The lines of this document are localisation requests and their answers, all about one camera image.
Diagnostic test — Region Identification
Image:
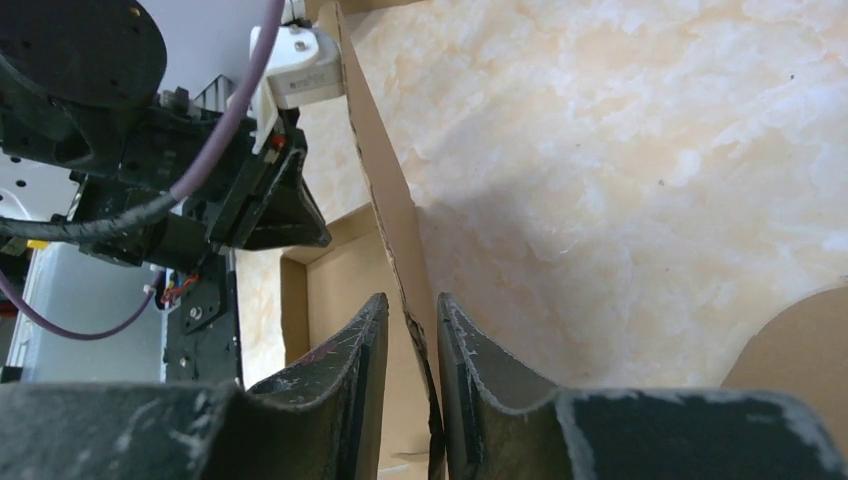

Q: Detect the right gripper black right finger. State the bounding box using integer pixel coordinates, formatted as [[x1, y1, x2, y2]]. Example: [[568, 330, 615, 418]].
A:
[[437, 293, 847, 479]]

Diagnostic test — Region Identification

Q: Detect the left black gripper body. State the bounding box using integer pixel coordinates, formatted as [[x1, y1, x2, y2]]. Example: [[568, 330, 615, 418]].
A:
[[69, 105, 309, 270]]

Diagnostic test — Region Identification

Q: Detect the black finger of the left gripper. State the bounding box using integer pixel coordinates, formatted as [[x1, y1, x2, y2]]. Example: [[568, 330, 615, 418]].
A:
[[235, 155, 331, 251]]

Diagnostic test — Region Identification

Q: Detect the large brown cardboard sheet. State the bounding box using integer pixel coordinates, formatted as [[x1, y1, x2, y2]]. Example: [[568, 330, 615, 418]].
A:
[[722, 286, 847, 454]]

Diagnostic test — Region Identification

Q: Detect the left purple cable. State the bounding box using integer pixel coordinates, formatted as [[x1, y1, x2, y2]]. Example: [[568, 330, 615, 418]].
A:
[[0, 0, 287, 342]]

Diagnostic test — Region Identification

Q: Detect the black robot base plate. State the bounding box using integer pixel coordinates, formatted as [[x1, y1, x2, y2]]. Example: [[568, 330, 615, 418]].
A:
[[161, 253, 244, 388]]

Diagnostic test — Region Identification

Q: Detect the brown cardboard box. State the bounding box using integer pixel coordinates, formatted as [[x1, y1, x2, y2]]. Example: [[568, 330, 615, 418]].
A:
[[280, 1, 447, 479]]

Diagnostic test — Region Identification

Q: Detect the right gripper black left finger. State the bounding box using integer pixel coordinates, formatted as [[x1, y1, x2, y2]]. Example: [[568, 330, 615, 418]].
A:
[[1, 293, 389, 479]]

